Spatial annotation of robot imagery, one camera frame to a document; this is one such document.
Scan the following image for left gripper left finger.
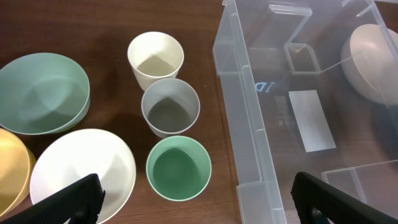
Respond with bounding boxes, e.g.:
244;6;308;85
1;174;106;224

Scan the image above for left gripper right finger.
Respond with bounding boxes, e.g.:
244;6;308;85
290;172;397;224

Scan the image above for green cup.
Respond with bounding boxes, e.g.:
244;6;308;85
146;136;212;202

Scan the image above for clear plastic storage bin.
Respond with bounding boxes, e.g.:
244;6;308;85
213;0;397;223

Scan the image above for beige plate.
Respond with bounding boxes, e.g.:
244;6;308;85
341;24;397;106

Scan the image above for cream cup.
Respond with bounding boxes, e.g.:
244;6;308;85
127;31;184;91

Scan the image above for white bowl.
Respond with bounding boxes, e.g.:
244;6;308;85
30;129;137;223

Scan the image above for white label in bin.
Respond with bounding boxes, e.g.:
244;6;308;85
289;90;336;152

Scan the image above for yellow bowl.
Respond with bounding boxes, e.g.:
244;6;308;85
1;128;36;216

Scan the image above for sage green bowl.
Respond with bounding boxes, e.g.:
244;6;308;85
1;52;90;135

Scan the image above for grey cup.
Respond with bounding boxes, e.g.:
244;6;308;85
141;78;201;138

